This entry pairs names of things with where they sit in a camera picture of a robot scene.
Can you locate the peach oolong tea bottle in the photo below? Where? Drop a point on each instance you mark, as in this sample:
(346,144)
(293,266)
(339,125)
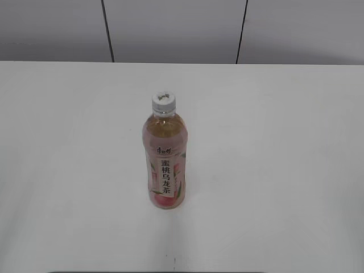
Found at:
(165,145)

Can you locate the white bottle cap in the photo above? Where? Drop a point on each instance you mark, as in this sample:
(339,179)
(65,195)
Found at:
(163,102)

